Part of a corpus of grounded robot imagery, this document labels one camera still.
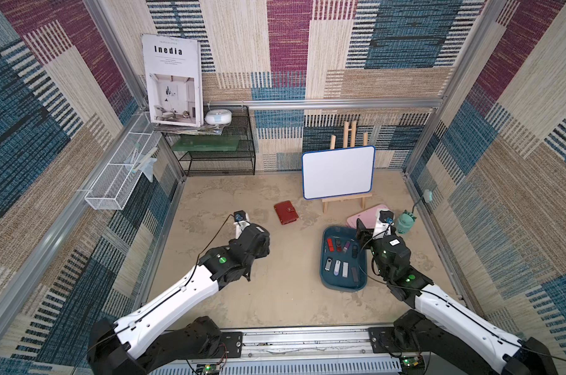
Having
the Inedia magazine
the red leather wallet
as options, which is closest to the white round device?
the Inedia magazine

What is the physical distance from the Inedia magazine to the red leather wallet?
480 mm

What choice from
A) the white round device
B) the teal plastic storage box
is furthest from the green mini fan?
the white round device

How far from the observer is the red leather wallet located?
1041 millimetres

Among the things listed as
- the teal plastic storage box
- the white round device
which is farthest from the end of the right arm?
the white round device

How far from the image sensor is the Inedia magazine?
2.49 ft

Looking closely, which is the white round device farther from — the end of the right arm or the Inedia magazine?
the end of the right arm
